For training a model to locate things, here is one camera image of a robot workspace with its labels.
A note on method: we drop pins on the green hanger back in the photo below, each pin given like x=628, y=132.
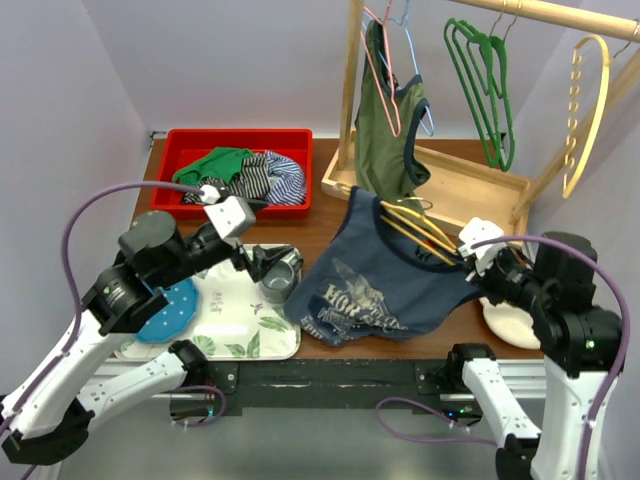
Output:
x=501, y=79

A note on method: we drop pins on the olive green tank top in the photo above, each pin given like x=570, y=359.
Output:
x=384, y=164

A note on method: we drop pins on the red plastic bin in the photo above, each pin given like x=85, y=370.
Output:
x=184, y=146

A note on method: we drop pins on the yellow notched hanger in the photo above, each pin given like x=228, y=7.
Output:
x=581, y=136

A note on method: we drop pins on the black white striped garment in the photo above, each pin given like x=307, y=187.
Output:
x=252, y=182

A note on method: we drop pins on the wooden clothes rack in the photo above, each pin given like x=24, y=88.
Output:
x=462, y=189

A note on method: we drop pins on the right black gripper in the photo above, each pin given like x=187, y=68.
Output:
x=485, y=283

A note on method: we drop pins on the blue dotted plate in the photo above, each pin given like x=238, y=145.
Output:
x=173, y=319

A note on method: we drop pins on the leaf pattern tray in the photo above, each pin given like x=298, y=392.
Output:
x=233, y=322

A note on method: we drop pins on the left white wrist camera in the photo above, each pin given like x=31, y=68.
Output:
x=231, y=216

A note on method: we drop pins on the light blue wire hanger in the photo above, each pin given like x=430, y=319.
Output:
x=427, y=122

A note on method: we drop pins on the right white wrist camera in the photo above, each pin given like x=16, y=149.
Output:
x=479, y=245

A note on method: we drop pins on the cream divided plate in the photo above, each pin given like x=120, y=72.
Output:
x=510, y=324

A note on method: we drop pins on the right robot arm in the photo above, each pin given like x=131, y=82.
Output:
x=582, y=322

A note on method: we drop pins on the green garment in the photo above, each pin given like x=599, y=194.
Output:
x=221, y=163

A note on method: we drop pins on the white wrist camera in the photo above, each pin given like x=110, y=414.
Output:
x=479, y=245
x=231, y=216

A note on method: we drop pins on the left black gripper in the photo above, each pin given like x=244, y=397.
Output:
x=261, y=261

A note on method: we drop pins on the grey ceramic mug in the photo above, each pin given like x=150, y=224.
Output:
x=282, y=279

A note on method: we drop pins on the pink wire hanger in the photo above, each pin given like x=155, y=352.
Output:
x=390, y=108

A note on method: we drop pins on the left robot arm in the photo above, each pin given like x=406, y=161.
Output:
x=51, y=415

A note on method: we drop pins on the blue white striped garment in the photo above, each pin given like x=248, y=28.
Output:
x=287, y=181

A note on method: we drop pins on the navy blue tank top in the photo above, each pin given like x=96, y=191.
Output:
x=371, y=280

